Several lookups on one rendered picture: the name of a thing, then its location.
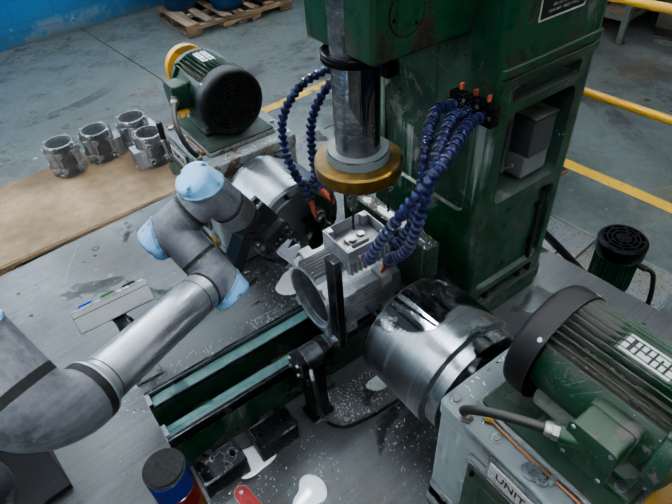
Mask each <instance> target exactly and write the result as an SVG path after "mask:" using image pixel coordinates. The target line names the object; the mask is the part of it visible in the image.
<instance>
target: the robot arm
mask: <svg viewBox="0 0 672 504"><path fill-rule="evenodd" d="M175 188H176V191H177V192H178V193H177V195H175V196H174V197H173V198H172V199H171V200H170V201H169V202H168V203H167V204H165V205H164V206H163V207H162V208H161V209H160V210H159V211H158V212H157V213H155V214H153V215H152V216H151V217H150V219H149V220H148V221H147V222H146V223H145V224H144V225H143V226H142V227H141V228H140V229H139V231H138V233H137V237H138V241H139V243H140V244H141V246H142V247H143V248H144V250H145V251H146V252H147V253H149V254H151V255H152V257H154V258H155V259H157V260H161V261H163V260H166V259H167V258H170V257H171V258H172V259H173V261H174V262H175V263H176V264H177V265H178V266H179V267H180V268H181V269H182V270H183V271H184V272H185V273H186V275H187V277H186V278H185V279H184V280H183V281H181V282H180V283H179V284H178V285H177V286H175V287H174V288H173V289H172V290H171V291H169V292H168V293H167V294H166V295H164V296H163V297H162V298H161V299H160V300H158V301H157V302H156V303H155V304H154V305H152V306H151V307H150V308H149V309H148V310H146V311H145V312H144V313H143V314H141V315H140V316H139V317H138V318H137V319H135V320H134V321H133V322H132V323H131V324H129V325H128V326H127V327H126V328H124V329H123V330H122V331H121V332H120V333H118V334H117V335H116V336H115V337H114V338H112V339H111V340H110V341H109V342H108V343H106V344H105V345H104V346H103V347H101V348H100V349H99V350H98V351H97V352H95V353H94V354H93V355H92V356H91V357H89V358H88V359H87V360H86V361H85V362H81V361H76V362H72V363H71V364H69V365H68V366H67V367H66V368H64V369H63V370H62V371H61V370H60V369H58V368H57V366H56V365H55V364H54V363H53V362H52V361H51V360H50V359H49V358H48V357H47V356H46V355H45V354H44V353H43V352H42V351H41V350H40V349H39V348H38V347H37V346H36V345H35V344H34V343H33V342H32V341H31V340H30V339H29V338H28V337H27V336H26V335H25V334H24V333H23V332H22V331H21V330H20V329H19V328H18V327H17V326H16V325H15V324H14V323H13V322H12V321H11V320H10V319H9V318H8V317H7V316H6V315H5V312H4V310H2V309H0V450H1V451H5V452H10V453H20V454H30V453H41V452H47V451H51V450H56V449H59V448H62V447H66V446H68V445H71V444H73V443H76V442H78V441H80V440H82V439H84V438H86V437H88V436H89V435H91V434H93V433H94V432H96V431H97V430H99V429H100V428H101V427H103V426H104V425H105V424H106V423H107V422H108V421H109V420H110V419H111V418H112V417H113V416H114V415H115V414H116V413H117V412H118V411H119V410H120V408H121V398H122V397H123V396H124V395H125V394H127V393H128V392H129V391H130V390H131V389H132V388H133V387H134V386H135V385H136V384H137V383H138V382H139V381H140V380H141V379H142V378H143V377H144V376H145V375H146V374H147V373H148V372H149V371H150V370H151V369H152V368H153V367H154V366H155V365H156V364H157V363H158V362H159V361H160V360H162V359H163V358H164V357H165V356H166V355H167V354H168V353H169V352H170V351H171V350H172V349H173V348H174V347H175V346H176V345H177V344H178V343H179V342H180V341H181V340H182V339H183V338H184V337H185V336H186V335H187V334H188V333H189V332H190V331H191V330H192V329H193V328H194V327H195V326H197V325H198V324H199V323H200V322H201V321H202V320H203V319H204V318H205V317H206V316H207V315H208V314H209V313H210V312H211V311H212V310H213V309H214V308H215V307H217V308H218V309H219V310H221V311H225V310H227V309H228V308H230V307H231V306H232V305H233V304H234V303H236V302H237V301H238V300H239V299H240V298H241V297H242V296H243V295H244V294H245V293H246V292H247V291H248V289H249V284H248V282H247V281H246V280H245V278H244V277H243V276H242V275H241V274H242V271H243V268H244V265H245V262H246V259H247V256H248V254H249V251H250V248H251V246H252V247H255V248H256V249H257V250H258V251H260V252H261V253H262V254H263V255H264V256H266V257H267V258H269V257H270V258H271V259H272V260H274V261H275V262H276V263H277V264H279V265H280V266H282V267H284V268H292V267H293V266H294V265H293V264H292V261H293V260H294V258H295V257H296V255H297V253H298V252H299V250H300V245H299V244H295V245H294V246H292V247H290V248H288V247H289V245H290V244H291V242H292V238H293V237H294V235H295V234H296V233H297V232H296V231H295V230H294V229H293V228H292V227H290V226H289V225H288V224H287V223H286V222H285V221H284V220H283V219H281V218H280V216H278V215H277V214H276V213H275V212H274V211H273V210H272V209H271V208H269V207H268V206H267V205H266V204H265V203H264V202H262V201H261V200H260V199H259V198H258V197H257V196H256V195H254V196H253V197H252V198H251V199H249V198H248V197H247V196H246V195H244V194H243V193H242V192H241V191H240V190H239V189H237V188H236V187H235V186H234V185H233V184H232V183H230V182H229V181H228V180H227V179H226V178H225V177H224V176H223V175H222V174H221V173H220V172H219V171H217V170H215V169H214V168H212V167H211V166H210V165H208V164H207V163H205V162H203V161H194V162H191V163H189V164H188V165H186V166H185V167H184V168H183V169H182V170H181V174H180V175H178V176H177V178H176V182H175ZM256 205H258V206H256ZM211 218H212V219H213V220H215V221H216V222H217V223H219V224H220V225H221V226H223V227H224V228H225V229H227V230H228V231H230V232H232V236H231V239H230V242H229V245H228V248H227V251H226V254H225V256H224V255H223V254H222V253H221V252H220V251H219V249H218V248H217V247H216V246H215V245H214V244H213V243H212V242H211V240H210V239H209V238H208V237H207V236H206V235H205V234H204V233H203V232H202V231H201V230H200V229H201V228H202V227H203V226H204V225H205V224H206V223H207V222H208V221H209V220H210V219H211ZM286 226H288V227H289V228H290V229H291V230H292V232H291V233H290V234H288V233H289V231H290V229H289V228H287V227H286ZM282 231H283V232H284V233H283V232H282ZM16 493H17V485H16V480H15V477H14V475H13V473H12V471H11V470H10V469H9V468H8V467H7V466H6V465H5V464H4V463H2V462H1V461H0V504H14V502H15V499H16Z"/></svg>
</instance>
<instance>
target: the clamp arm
mask: <svg viewBox="0 0 672 504"><path fill-rule="evenodd" d="M324 259H325V269H326V279H327V289H328V299H329V310H330V320H331V330H332V337H331V339H332V340H333V339H335V338H336V339H335V340H334V343H335V344H336V343H337V342H338V344H336V345H335V347H336V346H337V347H338V348H339V349H340V350H341V349H343V348H345V347H346V346H347V334H346V322H347V318H346V317H345V306H344V292H343V278H342V268H343V263H342V262H341V260H340V259H339V258H338V257H337V256H336V255H335V254H334V253H330V254H328V255H326V256H325V257H324ZM334 337H335V338H334Z"/></svg>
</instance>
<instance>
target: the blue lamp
mask: <svg viewBox="0 0 672 504"><path fill-rule="evenodd" d="M185 461H186V459H185ZM193 482H194V477H193V473H192V471H191V469H190V467H189V465H188V463H187V461H186V468H185V472H184V474H183V476H182V477H181V479H180V480H179V481H178V482H177V483H176V484H175V485H173V486H172V487H170V488H168V489H165V490H152V489H150V488H149V487H147V488H148V489H149V491H150V492H151V494H152V495H153V497H154V498H155V500H156V501H157V502H159V503H161V504H175V503H178V502H180V501H181V500H183V499H184V498H185V497H186V496H187V495H188V494H189V492H190V491H191V489H192V486H193Z"/></svg>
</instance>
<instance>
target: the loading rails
mask: <svg viewBox="0 0 672 504"><path fill-rule="evenodd" d="M375 319H376V317H375V316H374V315H372V314H371V313H369V314H367V315H365V316H364V317H362V318H360V319H359V320H357V328H356V329H354V330H352V331H351V332H349V333H347V332H346V334H347V346H346V347H345V348H343V349H341V350H340V349H339V348H338V347H337V346H336V347H334V348H332V350H333V354H334V356H333V359H332V360H331V361H329V362H328V363H327V364H328V365H329V367H330V374H329V375H327V376H326V379H327V388H328V391H329V390H330V389H332V388H333V387H335V386H336V385H335V381H334V380H333V379H332V378H331V375H332V374H334V373H335V372H337V371H338V370H340V369H342V368H343V367H345V366H346V365H348V364H349V363H351V362H352V361H354V360H355V359H357V358H359V357H360V356H362V355H363V354H364V349H365V343H366V339H365V337H366V336H367V335H368V333H369V331H370V328H371V326H372V324H373V323H374V321H375ZM317 335H321V336H323V337H324V338H325V339H326V340H328V339H329V338H331V337H332V335H331V336H327V335H326V334H325V332H324V331H323V332H322V331H321V330H320V329H319V328H318V327H317V326H315V324H314V323H313V322H312V321H311V319H309V316H307V313H305V310H304V308H303V306H302V305H298V306H297V307H295V308H293V309H291V310H290V311H288V312H286V313H284V314H283V315H281V316H279V317H277V318H275V319H274V320H272V321H270V322H268V323H267V324H265V325H263V326H261V327H260V328H258V329H256V330H254V331H252V332H251V333H249V334H247V335H245V336H244V337H242V338H240V339H238V340H237V341H235V342H233V343H231V344H229V345H228V346H226V347H224V348H222V349H221V350H219V351H217V352H215V353H214V354H212V355H210V356H208V357H206V358H205V359H203V360H201V361H199V362H198V363H196V364H194V365H192V366H191V367H189V368H187V369H185V370H183V371H182V372H180V373H178V374H176V375H175V376H173V377H171V378H169V379H168V380H166V381H164V382H162V383H160V384H159V385H157V386H155V387H153V388H152V389H150V390H148V391H146V392H145V393H143V394H142V395H143V396H144V398H145V400H146V402H147V404H148V406H149V408H150V410H151V411H152V413H153V415H154V417H155V419H156V421H157V423H158V424H159V426H160V428H161V430H162V432H163V434H164V436H165V438H166V440H167V441H168V443H169V445H170V447H171V448H174V449H177V450H179V451H180V452H181V453H182V454H183V455H184V457H185V459H186V461H187V463H188V465H189V467H190V466H192V465H193V464H195V463H196V462H198V461H199V460H201V459H202V458H204V457H205V456H207V455H208V454H210V453H212V452H213V451H215V450H216V449H218V448H219V447H221V446H222V445H224V444H225V443H227V442H229V441H230V440H232V439H233V438H235V437H236V436H238V435H240V434H241V433H243V432H244V431H246V430H247V429H249V428H250V427H252V426H253V425H255V424H256V423H258V422H260V421H261V420H263V419H264V418H266V417H267V416H269V415H270V414H272V413H273V412H275V411H277V410H278V409H280V408H281V407H283V406H284V405H286V404H287V403H289V402H291V401H292V400H294V399H295V398H297V397H298V396H300V395H301V394H303V393H304V390H303V385H302V380H301V379H300V378H298V377H297V376H296V375H297V374H296V373H295V372H294V370H293V369H292V368H289V365H290V363H289V361H288V358H287V355H288V353H289V352H290V351H292V350H294V349H298V348H299V347H301V346H303V345H304V344H306V343H308V342H309V341H311V339H312V338H313V337H315V336H317Z"/></svg>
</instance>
